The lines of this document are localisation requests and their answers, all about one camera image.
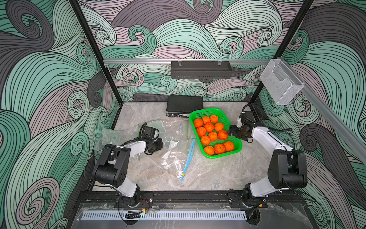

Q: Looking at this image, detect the aluminium wall rail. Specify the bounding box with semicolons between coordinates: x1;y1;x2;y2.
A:
278;57;366;164
103;58;270;65

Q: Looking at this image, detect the aluminium wall rail back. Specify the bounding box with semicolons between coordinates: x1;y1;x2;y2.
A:
103;58;270;65

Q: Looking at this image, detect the black flat box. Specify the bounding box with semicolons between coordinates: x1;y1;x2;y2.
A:
166;95;204;117

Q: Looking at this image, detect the clear acrylic wall holder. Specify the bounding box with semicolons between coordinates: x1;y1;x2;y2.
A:
260;59;304;106

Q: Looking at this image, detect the orange bag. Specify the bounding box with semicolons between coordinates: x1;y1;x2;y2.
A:
204;146;215;156
217;130;228;140
214;144;226;155
200;135;211;146
214;122;225;132
208;132;218;142

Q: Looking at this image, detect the orange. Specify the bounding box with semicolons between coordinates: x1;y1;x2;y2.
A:
209;114;219;124
204;122;214;133

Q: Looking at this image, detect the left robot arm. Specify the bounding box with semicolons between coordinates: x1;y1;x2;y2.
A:
91;123;163;205

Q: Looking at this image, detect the white slotted cable duct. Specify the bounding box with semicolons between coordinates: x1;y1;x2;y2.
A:
81;210;247;221

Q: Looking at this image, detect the black wall shelf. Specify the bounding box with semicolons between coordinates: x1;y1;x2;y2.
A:
171;62;233;81

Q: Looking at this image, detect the clear bag of oranges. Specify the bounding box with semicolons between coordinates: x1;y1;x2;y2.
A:
152;136;196;181

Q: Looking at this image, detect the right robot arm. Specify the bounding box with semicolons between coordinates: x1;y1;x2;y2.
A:
228;104;307;204

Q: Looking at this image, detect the green printed zip-top bag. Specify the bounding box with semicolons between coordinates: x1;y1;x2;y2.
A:
93;128;137;159

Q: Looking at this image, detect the aluminium wall rail right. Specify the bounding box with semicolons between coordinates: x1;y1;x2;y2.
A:
278;57;366;164

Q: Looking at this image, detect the green plastic basket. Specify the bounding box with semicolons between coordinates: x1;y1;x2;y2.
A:
189;108;242;158

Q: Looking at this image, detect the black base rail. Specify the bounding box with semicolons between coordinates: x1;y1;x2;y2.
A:
77;189;305;209

